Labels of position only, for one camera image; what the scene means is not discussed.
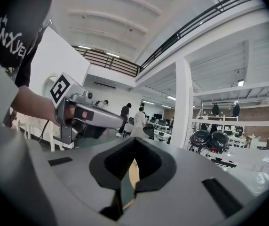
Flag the black helmet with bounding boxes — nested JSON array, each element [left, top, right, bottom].
[[189, 129, 212, 151], [209, 130, 230, 154]]

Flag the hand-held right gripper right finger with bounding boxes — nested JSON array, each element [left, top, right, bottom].
[[134, 137, 256, 226]]

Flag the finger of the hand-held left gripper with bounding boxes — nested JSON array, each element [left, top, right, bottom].
[[74, 102, 125, 129]]

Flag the round wooden side table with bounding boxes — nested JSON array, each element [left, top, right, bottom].
[[127, 160, 142, 191]]

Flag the black hanging bag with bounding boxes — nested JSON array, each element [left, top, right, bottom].
[[211, 103, 220, 117], [232, 102, 241, 117]]

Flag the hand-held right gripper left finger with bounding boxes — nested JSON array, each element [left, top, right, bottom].
[[41, 137, 136, 226]]

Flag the white metal shelving rack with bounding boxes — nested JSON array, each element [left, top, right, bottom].
[[187, 85, 269, 176]]

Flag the person's left forearm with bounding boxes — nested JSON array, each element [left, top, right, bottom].
[[10, 85, 60, 127]]

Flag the left gripper mounted camera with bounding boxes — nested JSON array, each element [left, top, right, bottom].
[[71, 89, 95, 105]]

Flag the black mezzanine railing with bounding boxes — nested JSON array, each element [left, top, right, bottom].
[[71, 0, 268, 78]]

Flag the black cable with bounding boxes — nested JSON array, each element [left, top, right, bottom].
[[38, 119, 50, 143]]

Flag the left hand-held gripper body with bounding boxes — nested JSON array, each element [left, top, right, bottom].
[[49, 72, 107, 148]]

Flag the office desks with monitors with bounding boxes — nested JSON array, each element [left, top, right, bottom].
[[148, 113, 173, 127]]

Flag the person's left hand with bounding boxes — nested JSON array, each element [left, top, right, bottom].
[[65, 102, 77, 125]]

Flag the person's black printed shirt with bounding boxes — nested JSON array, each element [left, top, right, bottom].
[[0, 0, 58, 87]]

